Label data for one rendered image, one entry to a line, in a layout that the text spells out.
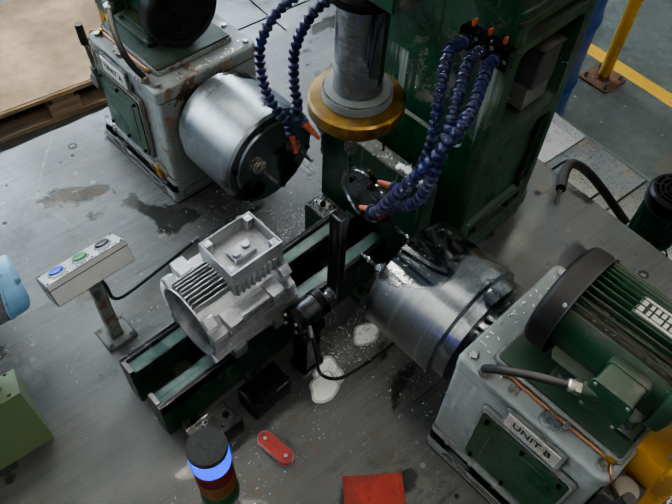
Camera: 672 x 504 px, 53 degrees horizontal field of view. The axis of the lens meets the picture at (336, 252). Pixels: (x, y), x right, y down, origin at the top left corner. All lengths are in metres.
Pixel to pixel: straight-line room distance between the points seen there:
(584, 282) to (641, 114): 2.64
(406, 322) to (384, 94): 0.41
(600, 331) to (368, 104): 0.54
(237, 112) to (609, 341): 0.88
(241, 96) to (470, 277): 0.65
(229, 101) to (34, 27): 2.28
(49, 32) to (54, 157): 1.70
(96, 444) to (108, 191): 0.69
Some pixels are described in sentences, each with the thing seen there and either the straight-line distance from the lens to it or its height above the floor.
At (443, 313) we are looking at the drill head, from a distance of 1.21.
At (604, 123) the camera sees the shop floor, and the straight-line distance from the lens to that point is 3.49.
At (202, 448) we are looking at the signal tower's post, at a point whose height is 1.22.
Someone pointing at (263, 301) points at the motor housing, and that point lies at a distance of 1.28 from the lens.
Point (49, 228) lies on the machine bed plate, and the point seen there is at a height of 0.80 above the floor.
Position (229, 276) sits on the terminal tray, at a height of 1.14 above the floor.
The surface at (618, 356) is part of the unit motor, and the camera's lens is 1.03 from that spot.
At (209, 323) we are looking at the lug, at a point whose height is 1.09.
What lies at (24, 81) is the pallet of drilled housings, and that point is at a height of 0.15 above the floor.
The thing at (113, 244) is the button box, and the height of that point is 1.08.
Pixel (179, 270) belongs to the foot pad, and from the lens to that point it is 1.33.
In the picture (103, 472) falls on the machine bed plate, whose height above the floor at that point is 0.80.
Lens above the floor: 2.14
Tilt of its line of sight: 53 degrees down
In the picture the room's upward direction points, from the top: 3 degrees clockwise
